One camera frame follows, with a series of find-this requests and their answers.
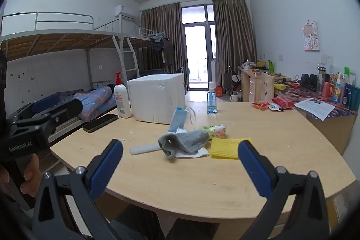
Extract wooden drawer cabinet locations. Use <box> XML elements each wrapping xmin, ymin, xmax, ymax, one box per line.
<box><xmin>238</xmin><ymin>66</ymin><xmax>263</xmax><ymax>102</ymax></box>

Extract blue face mask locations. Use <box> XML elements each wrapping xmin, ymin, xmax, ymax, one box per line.
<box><xmin>168</xmin><ymin>106</ymin><xmax>196</xmax><ymax>134</ymax></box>

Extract yellow foam net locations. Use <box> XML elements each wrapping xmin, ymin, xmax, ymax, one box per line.
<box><xmin>210</xmin><ymin>137</ymin><xmax>252</xmax><ymax>160</ymax></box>

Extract row of toiletry bottles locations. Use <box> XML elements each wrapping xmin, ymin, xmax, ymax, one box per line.
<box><xmin>316</xmin><ymin>64</ymin><xmax>360</xmax><ymax>111</ymax></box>

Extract clear blue spray bottle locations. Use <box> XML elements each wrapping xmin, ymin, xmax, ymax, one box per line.
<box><xmin>207</xmin><ymin>81</ymin><xmax>218</xmax><ymax>114</ymax></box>

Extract white paper sheet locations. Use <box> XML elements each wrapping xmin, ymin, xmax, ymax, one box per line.
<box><xmin>294</xmin><ymin>98</ymin><xmax>336</xmax><ymax>121</ymax></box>

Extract black headphones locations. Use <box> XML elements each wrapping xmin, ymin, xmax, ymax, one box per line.
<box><xmin>301</xmin><ymin>74</ymin><xmax>318</xmax><ymax>90</ymax></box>

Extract floral tissue packet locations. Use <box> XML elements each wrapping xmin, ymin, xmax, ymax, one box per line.
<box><xmin>200</xmin><ymin>124</ymin><xmax>227</xmax><ymax>139</ymax></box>

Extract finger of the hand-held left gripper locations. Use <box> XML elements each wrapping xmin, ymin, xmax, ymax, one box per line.
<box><xmin>8</xmin><ymin>94</ymin><xmax>61</xmax><ymax>128</ymax></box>
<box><xmin>11</xmin><ymin>99</ymin><xmax>84</xmax><ymax>131</ymax></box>

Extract white foam box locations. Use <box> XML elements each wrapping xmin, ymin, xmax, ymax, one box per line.
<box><xmin>127</xmin><ymin>73</ymin><xmax>186</xmax><ymax>125</ymax></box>

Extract glass balcony door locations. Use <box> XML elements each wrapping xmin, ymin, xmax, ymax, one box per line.
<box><xmin>181</xmin><ymin>4</ymin><xmax>217</xmax><ymax>91</ymax></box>

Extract white air conditioner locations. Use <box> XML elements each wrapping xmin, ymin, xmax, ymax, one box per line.
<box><xmin>115</xmin><ymin>4</ymin><xmax>141</xmax><ymax>22</ymax></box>

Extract black smartphone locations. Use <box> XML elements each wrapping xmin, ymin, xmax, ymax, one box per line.
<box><xmin>82</xmin><ymin>113</ymin><xmax>119</xmax><ymax>133</ymax></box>

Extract patterned desk cloth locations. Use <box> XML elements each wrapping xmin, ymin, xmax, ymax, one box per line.
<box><xmin>274</xmin><ymin>83</ymin><xmax>360</xmax><ymax>118</ymax></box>

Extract grey sock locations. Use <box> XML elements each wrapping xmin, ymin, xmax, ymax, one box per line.
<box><xmin>157</xmin><ymin>130</ymin><xmax>211</xmax><ymax>159</ymax></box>

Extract hanging dark clothes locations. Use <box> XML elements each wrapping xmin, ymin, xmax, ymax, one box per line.
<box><xmin>149</xmin><ymin>38</ymin><xmax>175</xmax><ymax>65</ymax></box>

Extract white tissue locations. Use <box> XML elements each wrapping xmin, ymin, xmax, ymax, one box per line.
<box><xmin>168</xmin><ymin>128</ymin><xmax>210</xmax><ymax>159</ymax></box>

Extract metal bunk bed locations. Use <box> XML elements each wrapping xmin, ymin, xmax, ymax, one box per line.
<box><xmin>0</xmin><ymin>12</ymin><xmax>141</xmax><ymax>145</ymax></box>
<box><xmin>119</xmin><ymin>13</ymin><xmax>169</xmax><ymax>77</ymax></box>

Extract wooden side desk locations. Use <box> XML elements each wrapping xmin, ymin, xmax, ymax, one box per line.
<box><xmin>305</xmin><ymin>113</ymin><xmax>358</xmax><ymax>156</ymax></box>

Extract brown curtain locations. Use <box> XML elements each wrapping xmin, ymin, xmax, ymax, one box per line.
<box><xmin>141</xmin><ymin>2</ymin><xmax>188</xmax><ymax>89</ymax></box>
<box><xmin>212</xmin><ymin>0</ymin><xmax>258</xmax><ymax>89</ymax></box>

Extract white lotion bottle red pump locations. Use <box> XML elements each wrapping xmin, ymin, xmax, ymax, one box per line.
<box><xmin>113</xmin><ymin>72</ymin><xmax>132</xmax><ymax>119</ymax></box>

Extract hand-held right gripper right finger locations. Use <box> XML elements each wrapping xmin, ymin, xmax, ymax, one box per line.
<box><xmin>238</xmin><ymin>139</ymin><xmax>331</xmax><ymax>240</ymax></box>

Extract cartoon wall poster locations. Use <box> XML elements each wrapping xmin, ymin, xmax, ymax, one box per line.
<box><xmin>302</xmin><ymin>20</ymin><xmax>321</xmax><ymax>52</ymax></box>

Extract wooden chair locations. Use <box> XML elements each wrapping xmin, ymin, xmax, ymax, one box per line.
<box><xmin>261</xmin><ymin>72</ymin><xmax>275</xmax><ymax>102</ymax></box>

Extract person's left hand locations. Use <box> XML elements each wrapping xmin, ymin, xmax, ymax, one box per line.
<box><xmin>0</xmin><ymin>154</ymin><xmax>43</xmax><ymax>202</ymax></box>

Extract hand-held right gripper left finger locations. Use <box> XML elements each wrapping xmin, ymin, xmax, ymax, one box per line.
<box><xmin>32</xmin><ymin>139</ymin><xmax>124</xmax><ymax>240</ymax></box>

